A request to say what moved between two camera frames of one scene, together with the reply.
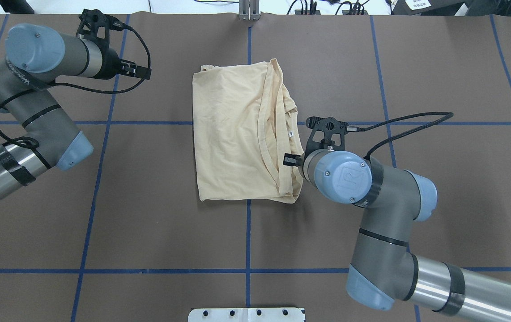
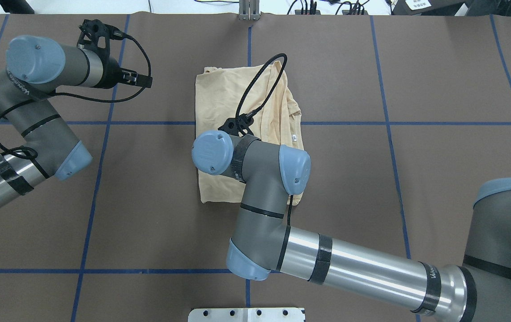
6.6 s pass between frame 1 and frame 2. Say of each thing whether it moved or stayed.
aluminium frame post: stayed
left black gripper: moved
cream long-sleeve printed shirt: stayed
